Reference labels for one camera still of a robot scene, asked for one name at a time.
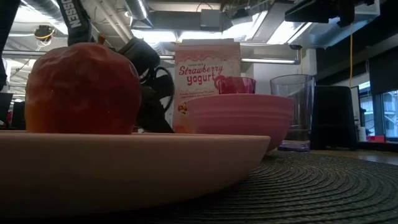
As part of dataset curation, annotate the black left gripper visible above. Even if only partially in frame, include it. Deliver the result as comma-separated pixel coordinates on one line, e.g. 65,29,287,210
136,86,175,134

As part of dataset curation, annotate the strawberry yogurt cereal box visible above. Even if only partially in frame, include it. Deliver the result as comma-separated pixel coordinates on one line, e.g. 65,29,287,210
172,39,242,134

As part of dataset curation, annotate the red apple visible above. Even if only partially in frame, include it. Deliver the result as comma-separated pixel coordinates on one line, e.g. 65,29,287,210
24,42,142,135

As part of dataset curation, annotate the pink plate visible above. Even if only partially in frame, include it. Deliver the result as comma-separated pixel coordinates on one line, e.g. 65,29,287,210
0,130,271,220

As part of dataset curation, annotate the pink bowl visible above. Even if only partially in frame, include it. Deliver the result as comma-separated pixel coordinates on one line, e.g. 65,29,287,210
185,93,295,152

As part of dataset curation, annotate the pink plastic cup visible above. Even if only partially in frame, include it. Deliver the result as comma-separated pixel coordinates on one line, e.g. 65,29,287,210
217,77,257,95

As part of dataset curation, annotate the fluorescent tube light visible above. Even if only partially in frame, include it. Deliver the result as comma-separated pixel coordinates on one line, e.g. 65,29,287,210
241,57,301,65

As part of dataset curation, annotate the clear plastic cup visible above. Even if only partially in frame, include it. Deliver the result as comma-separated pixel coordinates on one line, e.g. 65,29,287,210
269,73,317,152

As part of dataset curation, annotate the round grey woven placemat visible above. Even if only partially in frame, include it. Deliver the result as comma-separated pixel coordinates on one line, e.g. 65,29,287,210
77,150,398,224

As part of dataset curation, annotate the black toaster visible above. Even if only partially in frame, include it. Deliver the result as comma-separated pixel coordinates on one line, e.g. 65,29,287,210
310,85,359,151

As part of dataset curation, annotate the black overhead light beam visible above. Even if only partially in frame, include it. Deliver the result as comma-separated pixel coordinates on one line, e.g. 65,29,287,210
239,0,382,49

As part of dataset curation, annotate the white paper roll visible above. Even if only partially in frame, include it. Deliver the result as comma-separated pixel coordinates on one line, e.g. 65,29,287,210
357,126,368,143

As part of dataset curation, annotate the window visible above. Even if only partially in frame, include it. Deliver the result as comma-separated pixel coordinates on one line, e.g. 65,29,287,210
357,81,398,139

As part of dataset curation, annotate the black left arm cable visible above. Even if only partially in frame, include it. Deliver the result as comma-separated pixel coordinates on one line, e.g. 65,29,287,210
149,66,175,113

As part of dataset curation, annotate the grey rectangular air duct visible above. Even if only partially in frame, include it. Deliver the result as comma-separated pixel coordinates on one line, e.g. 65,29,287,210
146,8,225,32

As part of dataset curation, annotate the silver spiral air duct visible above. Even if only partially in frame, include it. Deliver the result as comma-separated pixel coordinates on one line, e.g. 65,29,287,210
126,0,154,28

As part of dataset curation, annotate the black ceiling cord reel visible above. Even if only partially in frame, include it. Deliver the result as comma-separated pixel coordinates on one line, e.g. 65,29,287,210
33,24,56,43

